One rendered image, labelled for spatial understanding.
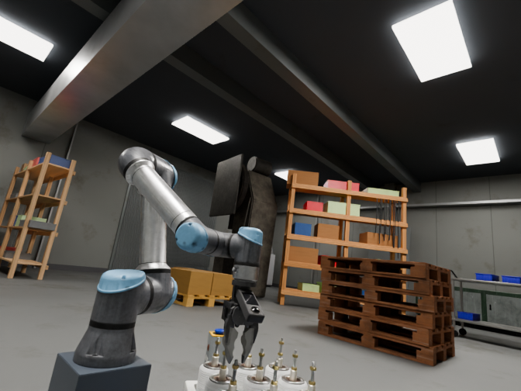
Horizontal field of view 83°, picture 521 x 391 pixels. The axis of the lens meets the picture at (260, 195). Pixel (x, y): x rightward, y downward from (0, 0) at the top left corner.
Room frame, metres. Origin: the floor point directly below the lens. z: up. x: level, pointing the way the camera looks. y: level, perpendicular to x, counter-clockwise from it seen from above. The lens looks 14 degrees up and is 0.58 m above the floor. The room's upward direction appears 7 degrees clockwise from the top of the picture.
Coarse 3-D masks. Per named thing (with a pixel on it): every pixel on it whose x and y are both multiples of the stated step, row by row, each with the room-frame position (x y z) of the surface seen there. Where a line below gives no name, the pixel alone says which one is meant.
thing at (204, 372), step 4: (200, 368) 1.09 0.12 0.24; (204, 368) 1.08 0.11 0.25; (200, 372) 1.08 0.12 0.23; (204, 372) 1.07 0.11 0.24; (208, 372) 1.06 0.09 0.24; (212, 372) 1.06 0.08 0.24; (216, 372) 1.06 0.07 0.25; (200, 376) 1.08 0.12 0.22; (204, 376) 1.07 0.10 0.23; (208, 376) 1.06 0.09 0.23; (200, 380) 1.08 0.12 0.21; (204, 380) 1.07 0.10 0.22; (200, 384) 1.07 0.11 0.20; (204, 384) 1.07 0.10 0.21; (196, 388) 1.10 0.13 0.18; (200, 388) 1.07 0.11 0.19; (204, 388) 1.06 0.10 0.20
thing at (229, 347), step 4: (232, 328) 0.86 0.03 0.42; (232, 332) 0.86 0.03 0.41; (236, 332) 0.87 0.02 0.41; (224, 336) 0.90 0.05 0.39; (232, 336) 0.86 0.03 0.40; (236, 336) 0.87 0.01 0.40; (224, 340) 0.90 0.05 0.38; (228, 340) 0.86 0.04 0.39; (232, 340) 0.86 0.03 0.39; (224, 344) 0.87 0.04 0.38; (228, 344) 0.86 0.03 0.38; (232, 344) 0.86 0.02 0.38; (228, 348) 0.86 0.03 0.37; (232, 348) 0.86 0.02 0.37; (228, 352) 0.86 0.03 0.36; (232, 352) 0.87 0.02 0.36; (228, 356) 0.87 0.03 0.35; (232, 356) 0.87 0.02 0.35; (228, 360) 0.87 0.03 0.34
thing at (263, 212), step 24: (240, 168) 5.84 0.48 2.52; (264, 168) 6.41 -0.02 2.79; (216, 192) 6.48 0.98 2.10; (240, 192) 5.86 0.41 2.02; (264, 192) 6.24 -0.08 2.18; (240, 216) 6.20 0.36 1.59; (264, 216) 6.15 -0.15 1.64; (264, 240) 6.22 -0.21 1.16; (216, 264) 6.75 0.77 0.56; (264, 264) 6.29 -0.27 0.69; (264, 288) 6.36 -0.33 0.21
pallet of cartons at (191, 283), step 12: (180, 276) 4.23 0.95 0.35; (192, 276) 4.10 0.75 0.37; (204, 276) 4.24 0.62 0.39; (216, 276) 4.38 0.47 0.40; (228, 276) 4.52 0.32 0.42; (180, 288) 4.20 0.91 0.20; (192, 288) 4.12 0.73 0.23; (204, 288) 4.26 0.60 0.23; (216, 288) 4.40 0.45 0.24; (228, 288) 4.54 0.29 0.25; (192, 300) 4.10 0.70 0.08
